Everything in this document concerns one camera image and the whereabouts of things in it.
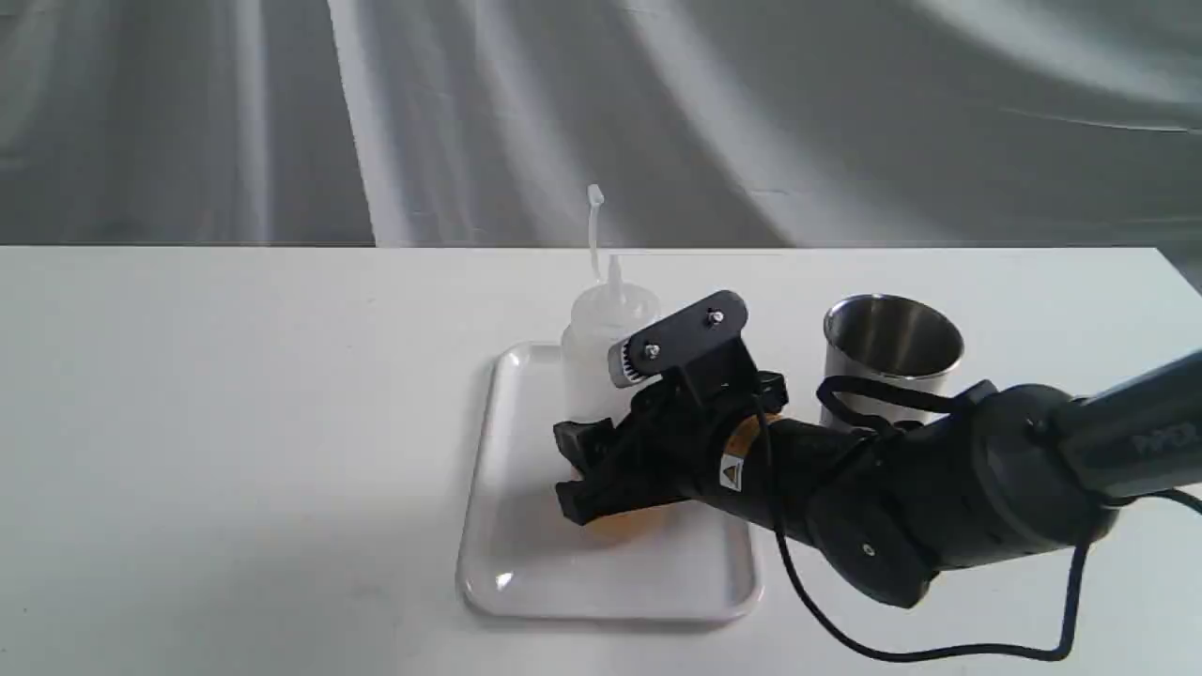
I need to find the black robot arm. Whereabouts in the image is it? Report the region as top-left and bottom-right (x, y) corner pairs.
(553, 340), (1200, 607)

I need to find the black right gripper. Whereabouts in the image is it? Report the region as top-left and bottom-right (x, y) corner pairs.
(552, 374), (851, 546)

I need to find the stainless steel cup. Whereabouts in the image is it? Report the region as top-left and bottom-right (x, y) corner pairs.
(823, 293), (964, 395)

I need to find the white rectangular plastic tray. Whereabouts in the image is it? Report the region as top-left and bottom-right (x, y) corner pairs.
(456, 342), (763, 625)

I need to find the clear plastic squeeze bottle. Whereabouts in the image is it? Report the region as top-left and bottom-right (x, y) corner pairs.
(561, 184), (670, 545)

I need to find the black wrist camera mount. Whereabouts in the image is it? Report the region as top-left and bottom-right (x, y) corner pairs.
(607, 290), (757, 403)

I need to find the grey fabric backdrop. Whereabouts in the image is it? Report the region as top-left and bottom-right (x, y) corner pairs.
(1, 1), (1201, 285)

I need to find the black cable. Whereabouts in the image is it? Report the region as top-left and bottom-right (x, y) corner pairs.
(746, 374), (1202, 664)

